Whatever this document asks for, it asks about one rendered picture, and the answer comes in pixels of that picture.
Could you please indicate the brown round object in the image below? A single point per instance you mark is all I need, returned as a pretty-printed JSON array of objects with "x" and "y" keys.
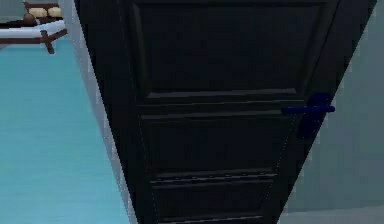
[{"x": 29, "y": 19}]

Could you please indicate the brown wooden bed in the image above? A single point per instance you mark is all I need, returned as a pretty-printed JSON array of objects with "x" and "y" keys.
[{"x": 30, "y": 32}]

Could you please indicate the cream pillow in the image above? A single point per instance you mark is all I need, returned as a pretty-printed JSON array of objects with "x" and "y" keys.
[
  {"x": 37, "y": 12},
  {"x": 55, "y": 11}
]

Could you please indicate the black panelled room door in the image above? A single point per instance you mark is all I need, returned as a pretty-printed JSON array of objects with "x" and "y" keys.
[{"x": 213, "y": 66}]

